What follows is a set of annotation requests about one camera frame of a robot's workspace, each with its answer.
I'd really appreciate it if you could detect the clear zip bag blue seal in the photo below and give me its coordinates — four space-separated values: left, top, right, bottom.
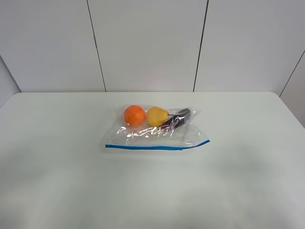
100 105 210 151

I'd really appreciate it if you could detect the yellow pear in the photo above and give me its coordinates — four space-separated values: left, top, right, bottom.
146 107 173 127

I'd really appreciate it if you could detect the purple eggplant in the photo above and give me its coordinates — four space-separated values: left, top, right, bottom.
159 108 192 132

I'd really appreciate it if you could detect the orange fruit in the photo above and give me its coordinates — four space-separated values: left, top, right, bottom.
124 105 146 127

